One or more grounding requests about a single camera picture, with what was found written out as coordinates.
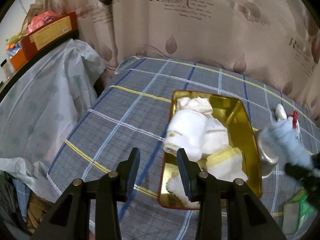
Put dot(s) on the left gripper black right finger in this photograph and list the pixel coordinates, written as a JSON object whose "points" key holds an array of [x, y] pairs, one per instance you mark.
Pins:
{"points": [[247, 218]]}

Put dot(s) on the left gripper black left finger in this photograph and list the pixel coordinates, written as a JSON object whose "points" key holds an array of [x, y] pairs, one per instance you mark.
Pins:
{"points": [[69, 216]]}

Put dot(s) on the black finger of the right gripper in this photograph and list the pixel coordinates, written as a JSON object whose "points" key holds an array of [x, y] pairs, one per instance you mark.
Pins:
{"points": [[309, 179]]}

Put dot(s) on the light blue fluffy towel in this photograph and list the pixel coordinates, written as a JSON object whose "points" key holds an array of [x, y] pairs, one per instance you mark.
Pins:
{"points": [[280, 140]]}

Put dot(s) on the yellow edged white cloth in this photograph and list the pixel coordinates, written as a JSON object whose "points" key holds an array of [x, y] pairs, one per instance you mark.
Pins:
{"points": [[226, 165]]}

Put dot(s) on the red white satin cap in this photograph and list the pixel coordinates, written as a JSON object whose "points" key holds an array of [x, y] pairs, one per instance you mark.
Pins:
{"points": [[294, 118]]}

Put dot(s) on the white fluffy slipper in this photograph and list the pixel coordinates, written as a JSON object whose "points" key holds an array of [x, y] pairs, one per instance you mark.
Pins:
{"points": [[174, 185]]}

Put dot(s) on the white embroidered hotel towel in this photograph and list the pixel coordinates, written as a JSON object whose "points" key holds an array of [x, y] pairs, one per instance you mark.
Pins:
{"points": [[185, 130]]}

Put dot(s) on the cream satin cloth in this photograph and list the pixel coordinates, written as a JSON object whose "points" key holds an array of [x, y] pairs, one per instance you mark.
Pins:
{"points": [[198, 104]]}

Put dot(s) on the white shiny plastic bundle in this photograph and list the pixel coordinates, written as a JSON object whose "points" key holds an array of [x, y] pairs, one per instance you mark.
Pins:
{"points": [[280, 112]]}

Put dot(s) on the green tissue pack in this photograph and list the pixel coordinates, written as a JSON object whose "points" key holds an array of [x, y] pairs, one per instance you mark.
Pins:
{"points": [[296, 212]]}

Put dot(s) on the stainless steel bowl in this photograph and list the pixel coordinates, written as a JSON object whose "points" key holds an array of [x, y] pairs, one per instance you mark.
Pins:
{"points": [[268, 160]]}

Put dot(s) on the white green plastic cover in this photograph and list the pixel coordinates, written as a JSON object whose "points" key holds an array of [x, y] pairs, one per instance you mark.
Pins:
{"points": [[42, 108]]}

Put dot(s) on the grey plaid tablecloth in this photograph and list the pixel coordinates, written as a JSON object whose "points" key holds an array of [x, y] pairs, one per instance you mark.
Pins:
{"points": [[133, 111]]}

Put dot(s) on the beige leaf print curtain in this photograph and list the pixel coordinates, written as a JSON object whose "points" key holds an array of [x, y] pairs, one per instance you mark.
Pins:
{"points": [[273, 41]]}

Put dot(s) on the orange box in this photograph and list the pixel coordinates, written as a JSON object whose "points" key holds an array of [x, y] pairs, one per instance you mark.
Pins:
{"points": [[18, 60]]}

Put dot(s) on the red yellow cardboard box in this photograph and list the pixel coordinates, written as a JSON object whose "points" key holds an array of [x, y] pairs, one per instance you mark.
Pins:
{"points": [[47, 34]]}

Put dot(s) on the red plastic bag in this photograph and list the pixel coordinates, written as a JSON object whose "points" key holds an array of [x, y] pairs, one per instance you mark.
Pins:
{"points": [[41, 20]]}

